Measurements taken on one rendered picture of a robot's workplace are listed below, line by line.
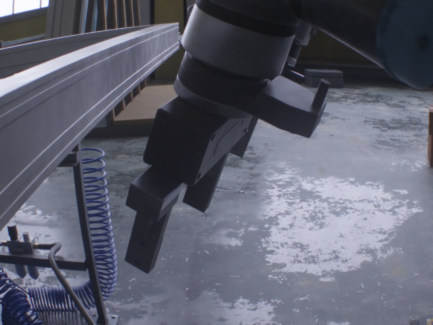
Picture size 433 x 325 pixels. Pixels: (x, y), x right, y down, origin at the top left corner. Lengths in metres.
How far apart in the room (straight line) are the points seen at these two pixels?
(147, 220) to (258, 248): 1.94
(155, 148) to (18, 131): 0.18
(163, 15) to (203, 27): 7.22
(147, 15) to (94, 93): 7.09
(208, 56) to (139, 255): 0.19
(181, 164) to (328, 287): 1.62
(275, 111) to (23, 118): 0.22
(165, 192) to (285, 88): 0.13
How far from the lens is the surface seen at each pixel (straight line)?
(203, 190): 0.63
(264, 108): 0.48
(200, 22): 0.47
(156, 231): 0.51
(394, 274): 2.15
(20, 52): 1.47
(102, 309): 1.84
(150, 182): 0.47
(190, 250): 2.42
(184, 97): 0.49
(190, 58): 0.49
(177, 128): 0.47
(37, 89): 0.37
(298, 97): 0.49
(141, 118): 4.49
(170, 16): 7.67
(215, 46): 0.46
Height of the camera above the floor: 0.97
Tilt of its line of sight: 16 degrees down
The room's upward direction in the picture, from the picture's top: 2 degrees counter-clockwise
